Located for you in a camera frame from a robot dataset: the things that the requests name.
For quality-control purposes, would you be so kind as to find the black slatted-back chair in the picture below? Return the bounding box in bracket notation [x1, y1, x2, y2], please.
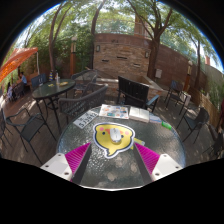
[116, 75, 160, 114]

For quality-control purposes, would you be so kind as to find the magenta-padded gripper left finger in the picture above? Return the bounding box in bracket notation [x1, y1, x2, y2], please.
[40, 142, 93, 185]

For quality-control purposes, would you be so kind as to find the thick white book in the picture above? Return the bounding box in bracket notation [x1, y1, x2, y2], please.
[128, 105, 151, 124]

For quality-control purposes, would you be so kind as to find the orange patio umbrella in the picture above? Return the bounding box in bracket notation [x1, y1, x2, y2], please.
[0, 46, 39, 84]

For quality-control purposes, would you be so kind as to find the thin blue white booklet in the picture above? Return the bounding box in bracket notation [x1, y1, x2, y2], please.
[148, 113, 163, 125]

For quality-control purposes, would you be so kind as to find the yellow card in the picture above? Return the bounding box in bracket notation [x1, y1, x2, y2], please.
[132, 137, 146, 148]

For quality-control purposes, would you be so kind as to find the person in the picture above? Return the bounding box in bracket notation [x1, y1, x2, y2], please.
[18, 72, 28, 86]
[6, 82, 15, 100]

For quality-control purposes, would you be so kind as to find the forked tree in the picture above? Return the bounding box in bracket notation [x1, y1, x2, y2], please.
[126, 0, 176, 72]

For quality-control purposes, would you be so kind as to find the yellow duck-shaped mouse pad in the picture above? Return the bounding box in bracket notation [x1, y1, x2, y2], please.
[92, 121, 136, 159]

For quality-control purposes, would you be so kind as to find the white bag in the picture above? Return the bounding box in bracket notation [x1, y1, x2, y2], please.
[179, 91, 192, 107]

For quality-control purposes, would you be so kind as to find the white wall box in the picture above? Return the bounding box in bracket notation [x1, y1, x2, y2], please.
[154, 68, 164, 80]

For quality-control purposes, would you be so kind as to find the dark green patio table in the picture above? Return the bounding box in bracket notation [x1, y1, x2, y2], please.
[31, 78, 77, 135]

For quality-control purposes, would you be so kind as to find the white computer mouse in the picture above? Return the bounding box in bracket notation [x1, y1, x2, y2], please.
[109, 127, 123, 144]

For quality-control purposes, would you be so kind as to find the blue patio chair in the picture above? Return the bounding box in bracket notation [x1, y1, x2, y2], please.
[30, 73, 48, 91]

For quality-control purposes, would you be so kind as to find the colourful picture sheet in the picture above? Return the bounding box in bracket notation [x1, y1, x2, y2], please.
[98, 103, 130, 120]

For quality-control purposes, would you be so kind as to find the dark metal mesh chair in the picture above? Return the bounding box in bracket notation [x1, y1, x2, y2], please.
[203, 130, 224, 158]
[176, 106, 211, 145]
[5, 107, 58, 165]

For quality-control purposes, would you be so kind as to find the orange lamp post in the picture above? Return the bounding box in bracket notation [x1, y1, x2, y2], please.
[69, 35, 78, 77]

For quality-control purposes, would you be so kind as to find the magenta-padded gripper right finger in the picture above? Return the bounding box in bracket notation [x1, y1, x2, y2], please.
[133, 142, 184, 186]

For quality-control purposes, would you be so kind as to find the dark wicker chair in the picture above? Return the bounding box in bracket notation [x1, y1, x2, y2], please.
[70, 68, 99, 98]
[58, 84, 109, 126]

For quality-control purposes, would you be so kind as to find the slim leaning tree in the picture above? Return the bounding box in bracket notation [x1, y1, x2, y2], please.
[48, 3, 74, 73]

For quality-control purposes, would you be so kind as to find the small green packet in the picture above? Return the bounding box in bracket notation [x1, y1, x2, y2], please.
[161, 120, 173, 131]

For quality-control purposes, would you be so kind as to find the dark metal blue-backed chair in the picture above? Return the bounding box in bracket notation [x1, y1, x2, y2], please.
[163, 79, 188, 108]

